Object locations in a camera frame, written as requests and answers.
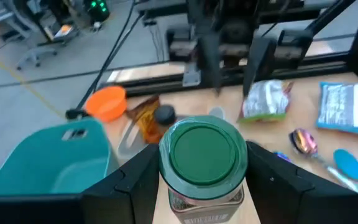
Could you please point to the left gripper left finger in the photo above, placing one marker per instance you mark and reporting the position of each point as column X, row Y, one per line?
column 126, row 199

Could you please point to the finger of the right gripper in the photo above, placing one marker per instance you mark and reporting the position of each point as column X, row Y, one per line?
column 211, row 59
column 261, row 56

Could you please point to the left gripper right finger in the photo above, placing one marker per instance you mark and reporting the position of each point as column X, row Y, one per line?
column 278, row 193

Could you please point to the green-edged silver snack packet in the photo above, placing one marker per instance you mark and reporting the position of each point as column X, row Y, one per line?
column 266, row 99

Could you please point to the small black-lid spice jar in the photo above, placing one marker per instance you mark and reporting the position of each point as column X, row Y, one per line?
column 165, row 115

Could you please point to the orange-brown snack packet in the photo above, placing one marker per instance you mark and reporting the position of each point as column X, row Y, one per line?
column 145, row 124

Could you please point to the green-lid spice jar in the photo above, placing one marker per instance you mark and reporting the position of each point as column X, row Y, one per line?
column 202, row 152

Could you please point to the blue-edged silver snack packet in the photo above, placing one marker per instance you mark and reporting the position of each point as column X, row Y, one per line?
column 346, row 109

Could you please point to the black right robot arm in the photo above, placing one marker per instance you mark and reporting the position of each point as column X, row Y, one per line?
column 213, row 7

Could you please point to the teal plastic spoon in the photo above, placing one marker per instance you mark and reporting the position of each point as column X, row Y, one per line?
column 350, row 165

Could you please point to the teal plastic bin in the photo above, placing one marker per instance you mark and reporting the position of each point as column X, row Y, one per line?
column 42, row 155

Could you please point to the orange plastic bowl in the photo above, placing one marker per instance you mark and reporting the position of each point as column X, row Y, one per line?
column 106, row 104

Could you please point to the black device green lights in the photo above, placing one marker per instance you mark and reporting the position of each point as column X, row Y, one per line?
column 97, row 9

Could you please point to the grey office chair base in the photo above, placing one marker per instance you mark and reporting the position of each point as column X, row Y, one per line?
column 36, row 56

